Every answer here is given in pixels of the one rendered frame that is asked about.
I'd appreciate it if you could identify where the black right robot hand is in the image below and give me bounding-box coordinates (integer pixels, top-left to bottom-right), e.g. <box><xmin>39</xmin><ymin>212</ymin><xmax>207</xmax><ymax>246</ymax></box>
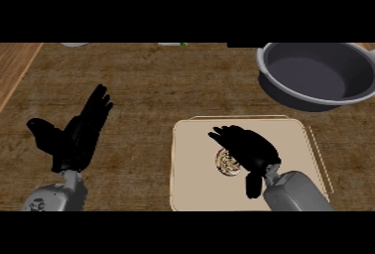
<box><xmin>207</xmin><ymin>124</ymin><xmax>283</xmax><ymax>200</ymax></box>

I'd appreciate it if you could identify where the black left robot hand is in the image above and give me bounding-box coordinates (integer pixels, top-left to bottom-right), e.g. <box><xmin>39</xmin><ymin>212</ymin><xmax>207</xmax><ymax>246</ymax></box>
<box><xmin>26</xmin><ymin>83</ymin><xmax>116</xmax><ymax>174</ymax></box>

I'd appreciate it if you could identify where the brown cupcake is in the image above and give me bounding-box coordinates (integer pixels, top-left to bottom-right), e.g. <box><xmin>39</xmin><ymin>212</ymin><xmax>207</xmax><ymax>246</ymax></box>
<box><xmin>215</xmin><ymin>148</ymin><xmax>246</xmax><ymax>178</ymax></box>

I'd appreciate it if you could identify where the beige tray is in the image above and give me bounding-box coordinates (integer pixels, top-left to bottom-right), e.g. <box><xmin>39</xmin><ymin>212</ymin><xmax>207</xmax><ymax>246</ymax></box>
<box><xmin>169</xmin><ymin>114</ymin><xmax>337</xmax><ymax>212</ymax></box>

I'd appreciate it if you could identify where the dark grey pot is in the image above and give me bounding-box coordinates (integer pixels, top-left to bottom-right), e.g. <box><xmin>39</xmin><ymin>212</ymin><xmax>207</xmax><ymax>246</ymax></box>
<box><xmin>256</xmin><ymin>42</ymin><xmax>375</xmax><ymax>113</ymax></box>

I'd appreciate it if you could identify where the pale grey round object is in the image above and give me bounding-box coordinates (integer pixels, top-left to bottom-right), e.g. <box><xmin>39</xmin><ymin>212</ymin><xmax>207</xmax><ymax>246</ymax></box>
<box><xmin>60</xmin><ymin>42</ymin><xmax>92</xmax><ymax>48</ymax></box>

